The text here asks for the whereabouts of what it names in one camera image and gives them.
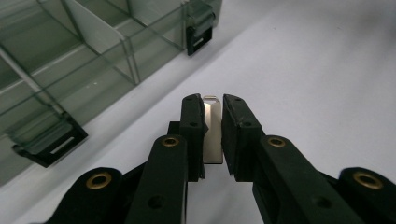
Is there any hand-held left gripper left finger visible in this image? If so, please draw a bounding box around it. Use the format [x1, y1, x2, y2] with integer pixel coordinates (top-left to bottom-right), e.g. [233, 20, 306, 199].
[124, 92, 209, 224]

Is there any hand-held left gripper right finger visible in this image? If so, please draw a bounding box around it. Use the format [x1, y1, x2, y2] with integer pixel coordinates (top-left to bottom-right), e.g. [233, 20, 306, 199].
[221, 93, 365, 224]

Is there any silver metal usb stick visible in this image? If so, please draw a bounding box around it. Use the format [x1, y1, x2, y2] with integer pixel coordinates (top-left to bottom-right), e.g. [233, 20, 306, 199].
[202, 94, 224, 165]

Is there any clear grey compartment storage box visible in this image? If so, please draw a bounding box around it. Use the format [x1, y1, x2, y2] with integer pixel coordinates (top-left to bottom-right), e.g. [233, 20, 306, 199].
[0, 0, 223, 188]

